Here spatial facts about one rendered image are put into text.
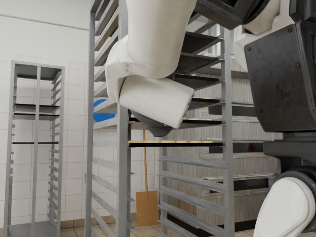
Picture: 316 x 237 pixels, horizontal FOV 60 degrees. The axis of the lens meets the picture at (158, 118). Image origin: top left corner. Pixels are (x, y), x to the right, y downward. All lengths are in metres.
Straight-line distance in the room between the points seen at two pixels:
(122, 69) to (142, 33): 0.07
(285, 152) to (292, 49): 0.20
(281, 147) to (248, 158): 2.94
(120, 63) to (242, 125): 3.21
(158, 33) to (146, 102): 0.13
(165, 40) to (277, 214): 0.41
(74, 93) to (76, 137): 0.56
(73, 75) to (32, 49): 0.56
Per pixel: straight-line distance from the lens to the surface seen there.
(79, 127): 3.66
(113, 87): 0.39
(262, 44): 0.56
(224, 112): 1.16
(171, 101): 0.38
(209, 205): 1.28
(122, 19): 1.04
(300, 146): 0.56
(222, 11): 0.48
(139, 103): 0.40
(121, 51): 0.35
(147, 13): 0.27
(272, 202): 0.59
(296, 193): 0.55
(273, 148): 0.60
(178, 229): 1.56
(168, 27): 0.28
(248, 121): 3.54
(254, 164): 3.63
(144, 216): 3.70
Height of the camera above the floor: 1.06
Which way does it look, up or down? 5 degrees up
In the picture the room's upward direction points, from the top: straight up
